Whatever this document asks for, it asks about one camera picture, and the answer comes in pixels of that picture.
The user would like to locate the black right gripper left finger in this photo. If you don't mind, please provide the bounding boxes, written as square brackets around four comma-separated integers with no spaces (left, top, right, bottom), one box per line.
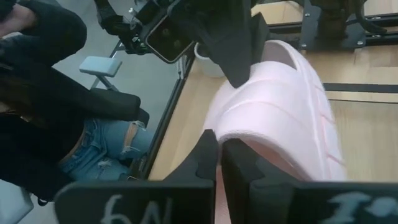
[53,129,220,224]

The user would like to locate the grey chair armrest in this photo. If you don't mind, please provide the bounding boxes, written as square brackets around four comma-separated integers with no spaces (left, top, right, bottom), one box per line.
[78,55,124,93]

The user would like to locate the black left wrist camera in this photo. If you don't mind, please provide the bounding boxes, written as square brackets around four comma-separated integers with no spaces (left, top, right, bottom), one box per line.
[143,12,196,65]

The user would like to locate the pink slide sandal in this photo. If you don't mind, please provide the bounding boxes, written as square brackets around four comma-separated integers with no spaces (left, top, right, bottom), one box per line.
[201,39,348,224]

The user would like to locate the green plant in white pot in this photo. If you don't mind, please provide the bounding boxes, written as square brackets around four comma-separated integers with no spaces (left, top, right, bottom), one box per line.
[194,42,226,79]

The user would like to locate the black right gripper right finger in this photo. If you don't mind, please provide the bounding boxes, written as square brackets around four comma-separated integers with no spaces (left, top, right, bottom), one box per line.
[220,138,398,224]

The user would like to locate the person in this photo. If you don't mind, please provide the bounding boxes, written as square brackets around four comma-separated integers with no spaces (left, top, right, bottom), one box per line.
[0,0,156,203]

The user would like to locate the wooden shelf black metal frame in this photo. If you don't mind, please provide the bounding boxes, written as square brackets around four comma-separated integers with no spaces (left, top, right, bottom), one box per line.
[322,82,398,183]

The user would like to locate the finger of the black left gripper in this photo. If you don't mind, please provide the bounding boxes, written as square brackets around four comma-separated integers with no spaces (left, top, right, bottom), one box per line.
[250,12,271,65]
[198,15,253,89]

